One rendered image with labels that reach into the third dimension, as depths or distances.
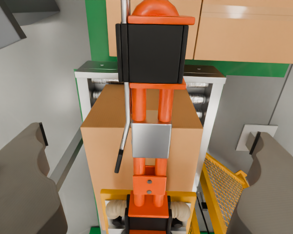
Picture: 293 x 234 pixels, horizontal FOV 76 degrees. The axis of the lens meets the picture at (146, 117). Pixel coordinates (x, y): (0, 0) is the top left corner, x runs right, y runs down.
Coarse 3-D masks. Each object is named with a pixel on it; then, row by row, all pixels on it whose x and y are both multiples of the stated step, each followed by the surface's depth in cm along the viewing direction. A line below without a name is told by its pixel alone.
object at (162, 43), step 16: (128, 16) 20; (144, 16) 20; (160, 16) 20; (176, 16) 21; (128, 32) 21; (144, 32) 21; (160, 32) 21; (176, 32) 21; (128, 48) 22; (144, 48) 22; (160, 48) 22; (176, 48) 22; (144, 64) 23; (160, 64) 23; (176, 64) 23; (144, 80) 24; (160, 80) 24; (176, 80) 24
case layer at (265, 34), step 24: (168, 0) 77; (192, 0) 77; (216, 0) 77; (240, 0) 76; (264, 0) 76; (288, 0) 76; (216, 24) 81; (240, 24) 81; (264, 24) 81; (288, 24) 80; (192, 48) 86; (216, 48) 86; (240, 48) 86; (264, 48) 85; (288, 48) 85
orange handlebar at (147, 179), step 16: (144, 0) 21; (160, 0) 21; (144, 96) 27; (160, 96) 27; (144, 112) 28; (160, 112) 28; (144, 160) 33; (160, 160) 32; (144, 176) 34; (160, 176) 34; (144, 192) 36; (160, 192) 36
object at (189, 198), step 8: (168, 192) 57; (176, 192) 57; (184, 192) 57; (192, 192) 57; (176, 200) 56; (184, 200) 56; (192, 200) 56; (192, 208) 58; (176, 224) 58; (184, 224) 62
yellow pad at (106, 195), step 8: (104, 192) 56; (112, 192) 56; (120, 192) 56; (128, 192) 56; (104, 200) 57; (104, 208) 59; (104, 216) 62; (120, 216) 59; (112, 224) 63; (120, 224) 59
